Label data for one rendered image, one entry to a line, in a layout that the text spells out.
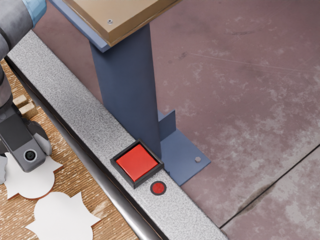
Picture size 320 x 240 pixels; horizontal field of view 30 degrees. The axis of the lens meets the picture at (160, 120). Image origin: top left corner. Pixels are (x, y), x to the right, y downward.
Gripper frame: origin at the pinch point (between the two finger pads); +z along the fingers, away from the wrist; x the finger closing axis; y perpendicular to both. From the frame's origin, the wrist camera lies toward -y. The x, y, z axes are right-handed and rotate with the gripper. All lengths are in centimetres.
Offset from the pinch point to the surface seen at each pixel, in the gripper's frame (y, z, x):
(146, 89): 32, 41, -45
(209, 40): 73, 89, -100
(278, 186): 4, 94, -77
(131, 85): 32, 35, -40
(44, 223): -11.5, 1.3, 2.8
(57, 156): -0.4, 1.2, -6.2
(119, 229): -20.2, 2.7, -7.6
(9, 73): 23.7, -0.6, -8.3
